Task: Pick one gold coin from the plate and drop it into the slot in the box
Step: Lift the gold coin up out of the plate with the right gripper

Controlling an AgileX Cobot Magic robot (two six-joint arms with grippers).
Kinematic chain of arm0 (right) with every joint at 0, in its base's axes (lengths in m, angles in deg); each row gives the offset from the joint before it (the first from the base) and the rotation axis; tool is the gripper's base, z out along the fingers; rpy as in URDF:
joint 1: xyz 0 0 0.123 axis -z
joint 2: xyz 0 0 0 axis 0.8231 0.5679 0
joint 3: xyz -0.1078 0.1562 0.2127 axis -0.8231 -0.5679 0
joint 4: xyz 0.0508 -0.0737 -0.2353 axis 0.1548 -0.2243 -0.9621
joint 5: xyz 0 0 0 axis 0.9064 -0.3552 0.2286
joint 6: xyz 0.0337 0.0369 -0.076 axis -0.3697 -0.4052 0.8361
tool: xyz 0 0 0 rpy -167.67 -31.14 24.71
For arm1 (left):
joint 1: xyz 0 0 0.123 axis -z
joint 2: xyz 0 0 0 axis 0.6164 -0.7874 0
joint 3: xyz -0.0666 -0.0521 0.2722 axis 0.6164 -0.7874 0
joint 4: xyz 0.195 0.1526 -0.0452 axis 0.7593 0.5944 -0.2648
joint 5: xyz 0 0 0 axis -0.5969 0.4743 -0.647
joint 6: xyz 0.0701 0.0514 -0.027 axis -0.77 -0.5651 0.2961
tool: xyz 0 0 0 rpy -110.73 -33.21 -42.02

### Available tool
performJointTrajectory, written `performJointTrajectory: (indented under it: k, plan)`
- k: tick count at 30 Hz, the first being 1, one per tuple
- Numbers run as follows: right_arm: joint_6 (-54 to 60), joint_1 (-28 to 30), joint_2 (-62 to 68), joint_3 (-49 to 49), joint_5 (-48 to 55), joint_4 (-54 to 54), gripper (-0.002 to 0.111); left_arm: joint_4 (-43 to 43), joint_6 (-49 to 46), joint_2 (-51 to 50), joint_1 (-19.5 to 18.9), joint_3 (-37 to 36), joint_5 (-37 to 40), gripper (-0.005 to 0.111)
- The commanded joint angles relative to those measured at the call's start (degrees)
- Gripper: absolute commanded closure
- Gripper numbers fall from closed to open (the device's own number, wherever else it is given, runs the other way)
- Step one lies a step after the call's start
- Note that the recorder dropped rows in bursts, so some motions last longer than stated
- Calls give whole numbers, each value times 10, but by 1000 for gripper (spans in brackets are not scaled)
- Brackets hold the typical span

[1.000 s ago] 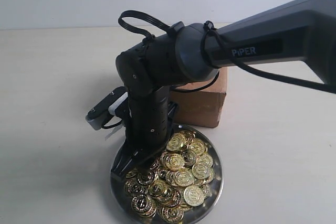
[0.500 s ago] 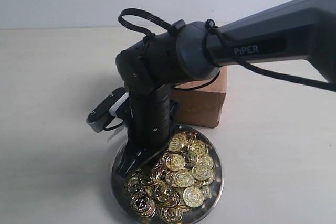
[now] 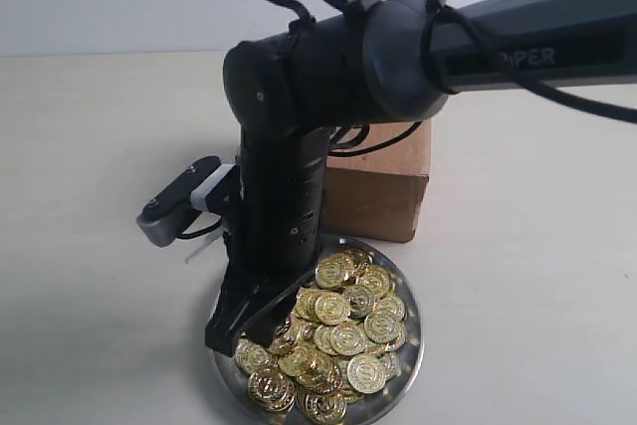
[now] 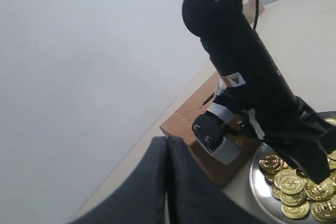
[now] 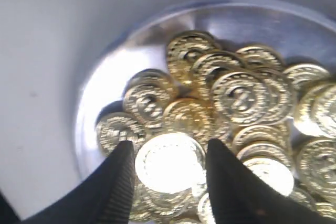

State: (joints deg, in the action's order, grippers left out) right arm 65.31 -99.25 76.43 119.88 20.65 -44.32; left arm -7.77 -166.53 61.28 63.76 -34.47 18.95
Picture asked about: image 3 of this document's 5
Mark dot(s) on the gold coin bottom left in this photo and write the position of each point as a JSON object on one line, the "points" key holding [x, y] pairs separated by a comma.
{"points": [[271, 389]]}

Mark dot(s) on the gold coin bottom centre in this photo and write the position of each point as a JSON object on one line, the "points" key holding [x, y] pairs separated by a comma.
{"points": [[325, 410]]}

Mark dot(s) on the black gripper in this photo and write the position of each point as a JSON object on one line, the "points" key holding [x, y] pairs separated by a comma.
{"points": [[274, 235]]}

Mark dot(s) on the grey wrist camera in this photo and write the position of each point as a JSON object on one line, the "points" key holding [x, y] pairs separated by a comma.
{"points": [[196, 203]]}

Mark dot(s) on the brown cardboard slotted box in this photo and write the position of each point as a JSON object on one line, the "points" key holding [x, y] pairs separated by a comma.
{"points": [[379, 195]]}

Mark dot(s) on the round steel plate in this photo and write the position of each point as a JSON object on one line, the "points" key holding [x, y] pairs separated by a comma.
{"points": [[369, 409]]}

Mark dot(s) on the gold coin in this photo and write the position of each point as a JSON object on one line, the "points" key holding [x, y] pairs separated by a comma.
{"points": [[325, 410], [251, 357], [271, 389], [332, 308], [366, 374], [381, 326], [331, 273]]}

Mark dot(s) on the gold coin lower left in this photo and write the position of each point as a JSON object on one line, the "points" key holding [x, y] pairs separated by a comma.
{"points": [[251, 357]]}

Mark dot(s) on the gold coin top centre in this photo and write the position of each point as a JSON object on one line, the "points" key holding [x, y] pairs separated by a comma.
{"points": [[331, 273]]}

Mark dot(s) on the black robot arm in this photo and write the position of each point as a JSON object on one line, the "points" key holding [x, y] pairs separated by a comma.
{"points": [[345, 63]]}

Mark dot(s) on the gold coin front right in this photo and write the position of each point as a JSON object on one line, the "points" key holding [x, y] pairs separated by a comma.
{"points": [[366, 374]]}

